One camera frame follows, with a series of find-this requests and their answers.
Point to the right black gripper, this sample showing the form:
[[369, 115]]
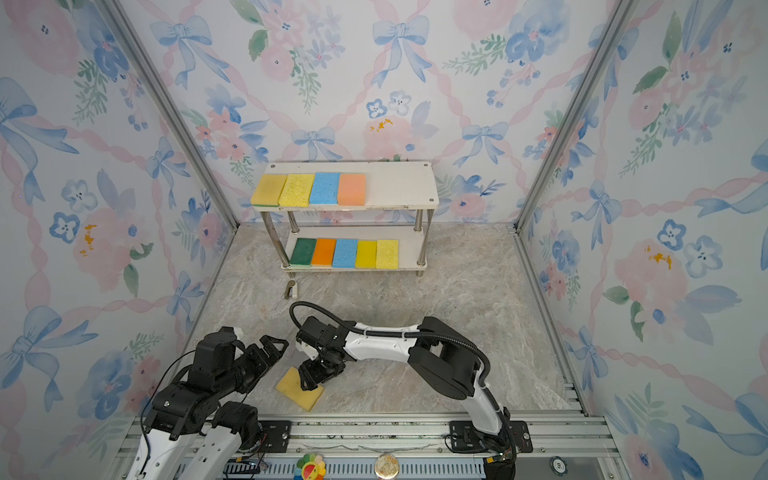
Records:
[[308, 378]]

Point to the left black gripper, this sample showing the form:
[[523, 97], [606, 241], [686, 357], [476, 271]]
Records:
[[263, 361]]

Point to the yellow orange sponge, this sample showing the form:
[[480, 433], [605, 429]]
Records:
[[290, 387]]

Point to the blue sponge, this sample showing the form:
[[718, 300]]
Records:
[[325, 188], [345, 254]]

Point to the green scrub sponge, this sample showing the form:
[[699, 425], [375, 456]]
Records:
[[303, 252]]

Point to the peach pink sponge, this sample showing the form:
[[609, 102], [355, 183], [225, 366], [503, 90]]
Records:
[[352, 189]]

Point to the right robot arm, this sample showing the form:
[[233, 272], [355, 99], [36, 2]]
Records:
[[449, 363]]

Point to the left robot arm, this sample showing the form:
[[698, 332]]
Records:
[[192, 428]]

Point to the white two-tier shelf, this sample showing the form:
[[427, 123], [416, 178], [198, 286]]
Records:
[[396, 187]]

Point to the colourful round toy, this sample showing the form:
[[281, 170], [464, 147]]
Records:
[[311, 466]]

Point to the round gold badge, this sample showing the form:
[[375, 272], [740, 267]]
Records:
[[387, 467]]

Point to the round white dial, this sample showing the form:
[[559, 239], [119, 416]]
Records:
[[558, 466]]

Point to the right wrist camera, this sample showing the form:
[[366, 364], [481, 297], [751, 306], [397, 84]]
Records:
[[304, 348]]

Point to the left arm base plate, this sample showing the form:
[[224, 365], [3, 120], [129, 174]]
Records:
[[272, 437]]

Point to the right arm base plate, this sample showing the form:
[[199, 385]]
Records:
[[464, 438]]

